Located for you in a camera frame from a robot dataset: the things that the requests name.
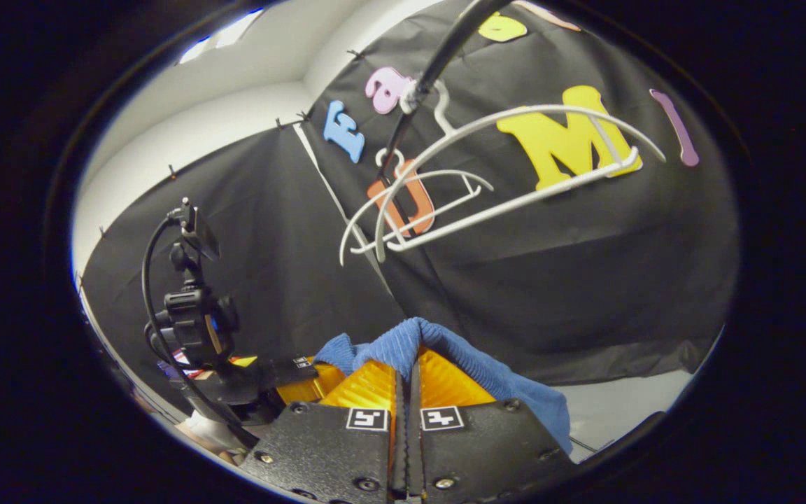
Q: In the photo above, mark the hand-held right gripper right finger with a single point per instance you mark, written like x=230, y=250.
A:
x=487, y=451

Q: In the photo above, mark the white hanger with taped hook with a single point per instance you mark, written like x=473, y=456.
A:
x=515, y=204

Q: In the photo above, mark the black metal clothes rack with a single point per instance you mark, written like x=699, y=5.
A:
x=445, y=52

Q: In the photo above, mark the white plastic clothes hanger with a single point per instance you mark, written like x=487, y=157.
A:
x=438, y=172

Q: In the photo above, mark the ceiling light panel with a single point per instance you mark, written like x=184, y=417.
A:
x=224, y=31

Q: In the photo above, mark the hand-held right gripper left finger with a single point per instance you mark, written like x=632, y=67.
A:
x=326, y=455

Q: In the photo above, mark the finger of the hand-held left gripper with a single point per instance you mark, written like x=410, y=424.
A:
x=291, y=371

